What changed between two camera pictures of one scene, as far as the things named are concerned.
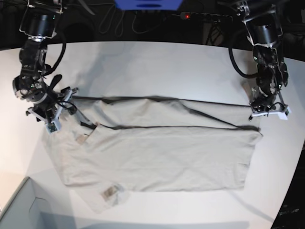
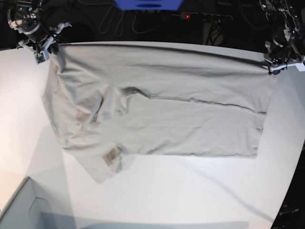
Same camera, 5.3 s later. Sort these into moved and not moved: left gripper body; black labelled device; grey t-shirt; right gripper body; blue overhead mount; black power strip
Moved: right gripper body; grey t-shirt; left gripper body
Not moved: black labelled device; blue overhead mount; black power strip
